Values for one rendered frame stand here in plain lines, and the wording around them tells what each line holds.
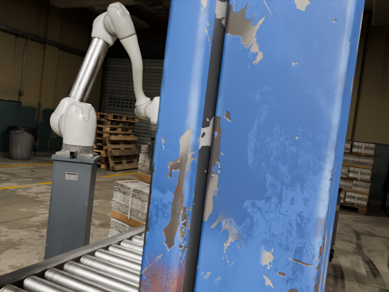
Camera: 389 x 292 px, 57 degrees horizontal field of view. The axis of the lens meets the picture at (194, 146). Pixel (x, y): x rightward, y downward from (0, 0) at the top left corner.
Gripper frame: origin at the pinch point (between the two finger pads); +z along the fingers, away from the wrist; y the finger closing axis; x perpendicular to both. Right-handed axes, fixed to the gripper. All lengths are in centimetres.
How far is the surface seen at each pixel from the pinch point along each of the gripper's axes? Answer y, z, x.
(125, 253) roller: -77, 18, 72
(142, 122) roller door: 655, -30, -504
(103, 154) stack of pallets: 546, 56, -319
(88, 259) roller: -77, 18, 85
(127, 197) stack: 3.5, 20.6, 12.7
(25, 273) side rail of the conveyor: -78, 18, 104
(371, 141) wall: 92, -54, -694
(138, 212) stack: -8.4, 26.3, 13.2
